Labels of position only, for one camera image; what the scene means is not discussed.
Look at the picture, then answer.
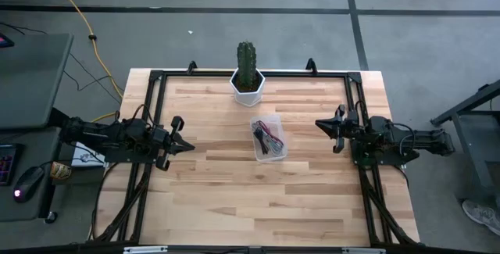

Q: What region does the backlit keyboard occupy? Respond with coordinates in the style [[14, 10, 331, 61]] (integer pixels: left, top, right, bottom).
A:
[[0, 144, 20, 187]]

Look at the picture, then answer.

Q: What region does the black aluminium table frame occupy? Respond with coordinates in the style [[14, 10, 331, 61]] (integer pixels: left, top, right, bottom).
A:
[[87, 57, 421, 247]]

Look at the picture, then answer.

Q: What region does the white printed paper sheet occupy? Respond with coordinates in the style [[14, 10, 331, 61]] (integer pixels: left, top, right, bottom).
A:
[[71, 141, 106, 168]]

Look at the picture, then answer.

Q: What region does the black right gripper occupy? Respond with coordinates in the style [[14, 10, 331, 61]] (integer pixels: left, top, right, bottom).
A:
[[315, 104, 363, 155]]

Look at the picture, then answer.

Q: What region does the person's shoe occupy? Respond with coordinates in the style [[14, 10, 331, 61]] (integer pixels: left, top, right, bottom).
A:
[[461, 199, 500, 237]]

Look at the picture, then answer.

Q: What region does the dark metal side stand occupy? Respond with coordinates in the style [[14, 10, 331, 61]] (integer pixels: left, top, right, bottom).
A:
[[429, 80, 500, 199]]

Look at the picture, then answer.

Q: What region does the green cactus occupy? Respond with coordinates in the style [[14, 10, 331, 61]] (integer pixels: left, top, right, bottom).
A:
[[236, 41, 259, 91]]

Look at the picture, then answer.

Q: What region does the yellow floor cable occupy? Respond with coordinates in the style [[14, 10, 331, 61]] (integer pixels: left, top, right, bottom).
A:
[[44, 0, 124, 124]]

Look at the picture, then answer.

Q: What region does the thin black floor cable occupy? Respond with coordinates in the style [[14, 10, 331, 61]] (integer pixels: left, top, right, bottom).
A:
[[0, 21, 123, 106]]

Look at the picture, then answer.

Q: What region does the clear plastic container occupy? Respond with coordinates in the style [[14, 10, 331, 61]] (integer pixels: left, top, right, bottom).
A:
[[249, 113, 289, 163]]

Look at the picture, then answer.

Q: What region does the grey desk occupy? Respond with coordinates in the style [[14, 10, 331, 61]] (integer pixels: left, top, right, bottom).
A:
[[0, 33, 75, 224]]

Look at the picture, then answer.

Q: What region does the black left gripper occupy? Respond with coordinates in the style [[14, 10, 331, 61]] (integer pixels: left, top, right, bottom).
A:
[[150, 115, 196, 172]]

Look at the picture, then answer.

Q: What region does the small device pink screen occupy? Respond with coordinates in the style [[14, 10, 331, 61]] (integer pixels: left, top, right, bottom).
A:
[[0, 33, 16, 49]]

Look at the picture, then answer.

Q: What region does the white hexagonal plant pot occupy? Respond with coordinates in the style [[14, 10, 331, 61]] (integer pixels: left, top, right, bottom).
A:
[[229, 68, 266, 108]]

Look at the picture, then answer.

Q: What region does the black computer mouse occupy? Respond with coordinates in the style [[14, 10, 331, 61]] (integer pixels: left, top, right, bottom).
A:
[[12, 166, 46, 204]]

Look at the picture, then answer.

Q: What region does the white USB-C cable red strap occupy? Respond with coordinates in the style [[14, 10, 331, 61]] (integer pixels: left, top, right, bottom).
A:
[[264, 131, 285, 157]]

